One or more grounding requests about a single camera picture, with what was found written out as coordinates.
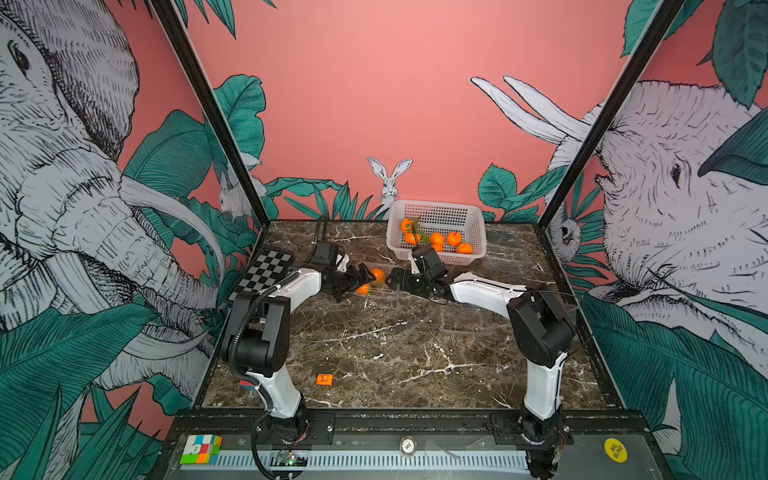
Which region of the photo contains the orange with leaf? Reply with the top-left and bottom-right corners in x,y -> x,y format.
429,232 -> 445,244

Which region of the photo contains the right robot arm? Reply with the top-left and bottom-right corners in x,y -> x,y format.
385,246 -> 576,422

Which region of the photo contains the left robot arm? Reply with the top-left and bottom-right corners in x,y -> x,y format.
220,241 -> 376,420

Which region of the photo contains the white plastic basket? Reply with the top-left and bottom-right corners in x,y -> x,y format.
386,200 -> 487,266

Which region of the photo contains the black white checkerboard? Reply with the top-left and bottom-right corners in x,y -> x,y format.
228,247 -> 293,302

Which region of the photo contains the small orange block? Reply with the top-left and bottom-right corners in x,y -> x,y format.
316,374 -> 334,387

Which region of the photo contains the round silver knob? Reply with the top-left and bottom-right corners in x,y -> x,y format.
399,436 -> 417,457

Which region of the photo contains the small circuit board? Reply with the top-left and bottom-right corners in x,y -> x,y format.
273,450 -> 308,468

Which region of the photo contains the yellow round sticker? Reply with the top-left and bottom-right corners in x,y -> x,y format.
604,438 -> 628,464

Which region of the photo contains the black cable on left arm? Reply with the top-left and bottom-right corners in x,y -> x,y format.
226,275 -> 301,385

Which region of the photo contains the colourful cube on rail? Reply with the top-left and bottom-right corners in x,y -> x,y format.
180,434 -> 223,465

